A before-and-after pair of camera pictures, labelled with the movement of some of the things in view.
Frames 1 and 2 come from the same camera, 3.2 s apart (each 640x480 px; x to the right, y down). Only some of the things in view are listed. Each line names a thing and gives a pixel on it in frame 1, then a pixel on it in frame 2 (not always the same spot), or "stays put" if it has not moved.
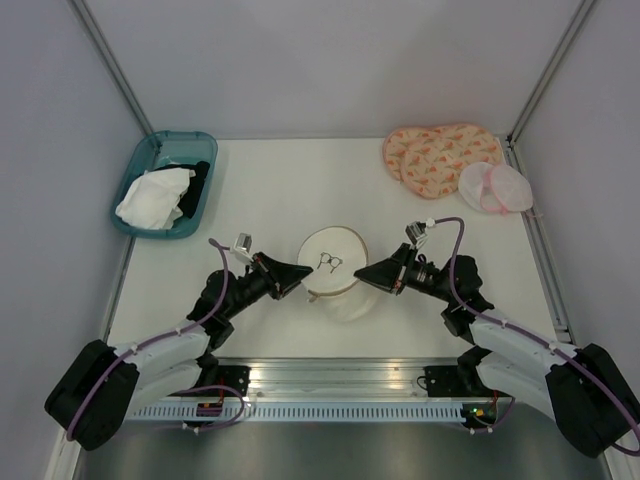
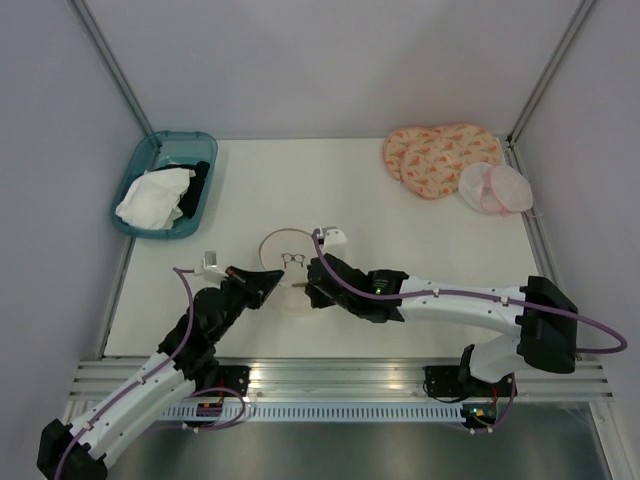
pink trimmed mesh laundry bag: [495, 187] stays put
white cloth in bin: [152, 200] stays put
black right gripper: [390, 274] to [318, 298]
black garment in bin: [189, 202] stays put
